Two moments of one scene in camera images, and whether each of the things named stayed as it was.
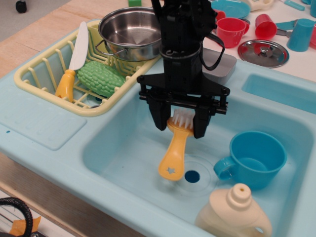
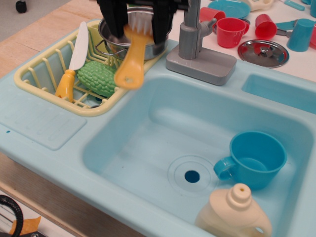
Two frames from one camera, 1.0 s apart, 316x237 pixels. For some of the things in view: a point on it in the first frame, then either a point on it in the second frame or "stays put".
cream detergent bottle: [233, 214] stays put
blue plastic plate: [233, 9] stays put
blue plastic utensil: [294, 5] stays put
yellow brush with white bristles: [181, 125] → [129, 74]
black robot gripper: [183, 83] → [162, 19]
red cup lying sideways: [265, 28] stays put
